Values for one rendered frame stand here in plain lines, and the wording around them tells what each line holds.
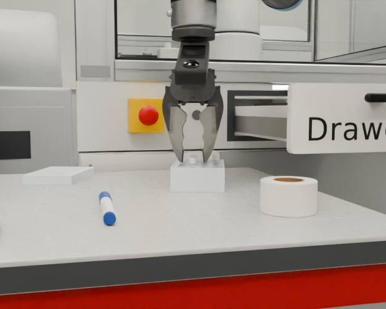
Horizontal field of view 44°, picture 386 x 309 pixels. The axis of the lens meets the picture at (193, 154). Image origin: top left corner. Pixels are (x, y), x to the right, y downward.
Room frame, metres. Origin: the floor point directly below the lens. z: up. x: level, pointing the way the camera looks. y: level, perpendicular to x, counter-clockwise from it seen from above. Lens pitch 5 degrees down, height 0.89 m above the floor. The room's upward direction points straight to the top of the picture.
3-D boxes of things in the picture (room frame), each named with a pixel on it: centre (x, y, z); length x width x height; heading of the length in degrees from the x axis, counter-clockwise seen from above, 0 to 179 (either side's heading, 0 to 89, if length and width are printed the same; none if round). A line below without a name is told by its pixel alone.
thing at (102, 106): (1.57, -0.15, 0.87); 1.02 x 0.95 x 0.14; 103
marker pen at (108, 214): (0.58, 0.11, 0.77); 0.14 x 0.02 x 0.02; 13
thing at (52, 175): (0.87, 0.24, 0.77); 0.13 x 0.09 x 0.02; 175
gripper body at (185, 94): (0.81, 0.00, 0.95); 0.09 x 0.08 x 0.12; 177
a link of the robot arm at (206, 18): (0.80, 0.00, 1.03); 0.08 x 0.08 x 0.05
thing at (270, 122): (0.99, -0.24, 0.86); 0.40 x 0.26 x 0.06; 13
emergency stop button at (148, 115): (0.96, 0.09, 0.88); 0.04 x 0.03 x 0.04; 103
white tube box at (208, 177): (0.79, -0.01, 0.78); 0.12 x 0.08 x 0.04; 177
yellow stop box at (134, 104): (1.00, 0.10, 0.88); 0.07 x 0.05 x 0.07; 103
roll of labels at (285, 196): (0.59, -0.12, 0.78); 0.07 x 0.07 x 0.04
